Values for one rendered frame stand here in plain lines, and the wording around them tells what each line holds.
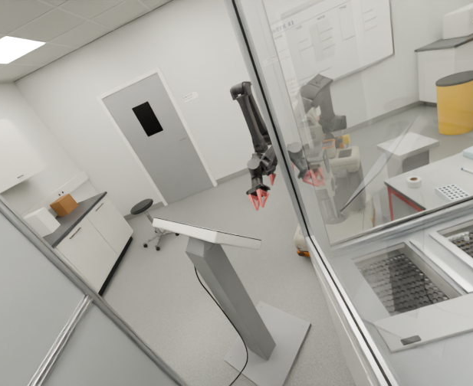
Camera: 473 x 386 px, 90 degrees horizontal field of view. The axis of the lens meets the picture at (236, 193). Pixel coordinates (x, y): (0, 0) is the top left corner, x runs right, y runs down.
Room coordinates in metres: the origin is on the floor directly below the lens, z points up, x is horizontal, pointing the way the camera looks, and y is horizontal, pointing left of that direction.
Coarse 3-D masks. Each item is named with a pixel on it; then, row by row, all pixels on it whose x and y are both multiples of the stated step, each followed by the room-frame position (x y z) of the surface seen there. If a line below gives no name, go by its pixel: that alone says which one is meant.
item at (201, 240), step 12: (168, 228) 1.05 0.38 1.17; (180, 228) 0.98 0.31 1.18; (192, 228) 0.92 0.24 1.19; (204, 228) 0.87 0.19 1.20; (192, 240) 1.04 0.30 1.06; (204, 240) 0.98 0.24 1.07; (216, 240) 0.79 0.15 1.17; (228, 240) 0.82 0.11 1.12; (240, 240) 0.86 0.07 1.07; (252, 240) 0.90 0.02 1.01; (192, 252) 1.00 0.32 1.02; (204, 252) 0.95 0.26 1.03
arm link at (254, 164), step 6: (252, 162) 1.01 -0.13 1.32; (258, 162) 0.99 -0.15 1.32; (252, 168) 0.98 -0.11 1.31; (258, 168) 0.99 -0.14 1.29; (264, 168) 1.03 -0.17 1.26; (270, 168) 1.03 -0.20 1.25; (252, 174) 1.01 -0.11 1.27; (258, 174) 1.01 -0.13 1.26; (264, 174) 1.06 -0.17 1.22; (270, 174) 1.05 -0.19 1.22
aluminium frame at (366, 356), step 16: (224, 0) 0.70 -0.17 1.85; (240, 32) 0.68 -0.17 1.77; (240, 48) 0.71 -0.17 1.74; (256, 80) 0.68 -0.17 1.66; (256, 96) 0.71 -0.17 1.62; (272, 128) 0.68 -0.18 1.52; (272, 144) 0.71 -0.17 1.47; (288, 176) 0.68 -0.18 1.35; (288, 192) 0.71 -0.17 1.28; (304, 224) 0.68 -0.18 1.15; (320, 272) 0.56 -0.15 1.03; (336, 288) 0.44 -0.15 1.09; (336, 304) 0.45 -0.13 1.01; (352, 320) 0.35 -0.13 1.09; (352, 336) 0.35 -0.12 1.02; (368, 352) 0.27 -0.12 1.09; (368, 368) 0.28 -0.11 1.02; (384, 384) 0.21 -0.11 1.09
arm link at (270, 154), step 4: (272, 148) 1.07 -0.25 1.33; (268, 152) 1.07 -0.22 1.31; (272, 152) 1.06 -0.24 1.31; (264, 156) 1.08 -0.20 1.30; (268, 156) 1.06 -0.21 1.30; (272, 156) 1.05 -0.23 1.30; (276, 156) 1.04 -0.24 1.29; (264, 160) 1.07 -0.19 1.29; (268, 160) 1.07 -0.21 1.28; (272, 160) 1.04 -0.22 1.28; (276, 160) 1.05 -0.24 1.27; (264, 164) 1.06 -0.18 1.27; (268, 164) 1.04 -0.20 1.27; (272, 164) 1.04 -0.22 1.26; (276, 164) 1.06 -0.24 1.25; (268, 168) 1.03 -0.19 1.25
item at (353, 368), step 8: (328, 304) 0.65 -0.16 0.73; (336, 320) 0.57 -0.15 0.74; (336, 328) 0.66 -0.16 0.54; (344, 344) 0.55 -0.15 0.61; (344, 352) 0.65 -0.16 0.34; (352, 360) 0.48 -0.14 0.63; (352, 368) 0.55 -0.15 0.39; (352, 376) 0.65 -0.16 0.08; (360, 376) 0.40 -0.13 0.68; (360, 384) 0.46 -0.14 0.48
